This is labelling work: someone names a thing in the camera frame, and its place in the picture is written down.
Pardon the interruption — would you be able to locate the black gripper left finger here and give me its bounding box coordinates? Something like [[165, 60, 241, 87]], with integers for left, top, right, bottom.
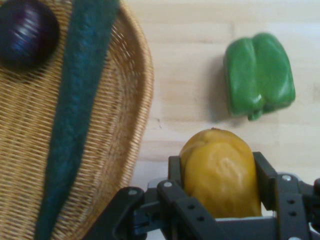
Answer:
[[84, 155, 216, 240]]

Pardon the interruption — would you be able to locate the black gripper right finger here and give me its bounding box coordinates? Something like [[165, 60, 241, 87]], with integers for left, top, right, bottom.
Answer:
[[251, 150, 320, 240]]

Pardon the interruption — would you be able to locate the yellow bell pepper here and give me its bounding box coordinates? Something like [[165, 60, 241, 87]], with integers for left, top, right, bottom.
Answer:
[[179, 127, 263, 219]]

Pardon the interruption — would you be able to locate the green bell pepper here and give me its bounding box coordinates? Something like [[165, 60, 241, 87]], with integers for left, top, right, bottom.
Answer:
[[223, 32, 297, 122]]

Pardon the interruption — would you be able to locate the woven wicker basket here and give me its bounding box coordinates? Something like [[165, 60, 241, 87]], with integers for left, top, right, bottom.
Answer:
[[0, 0, 155, 240]]

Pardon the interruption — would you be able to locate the dark green cucumber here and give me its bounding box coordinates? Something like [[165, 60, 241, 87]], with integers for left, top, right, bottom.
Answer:
[[33, 0, 122, 240]]

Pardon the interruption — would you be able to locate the bamboo cutting board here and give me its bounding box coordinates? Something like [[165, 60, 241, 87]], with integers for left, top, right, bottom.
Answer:
[[113, 0, 320, 183]]

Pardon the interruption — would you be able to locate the purple onion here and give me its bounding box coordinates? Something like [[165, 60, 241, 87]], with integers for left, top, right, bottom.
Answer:
[[0, 0, 61, 74]]

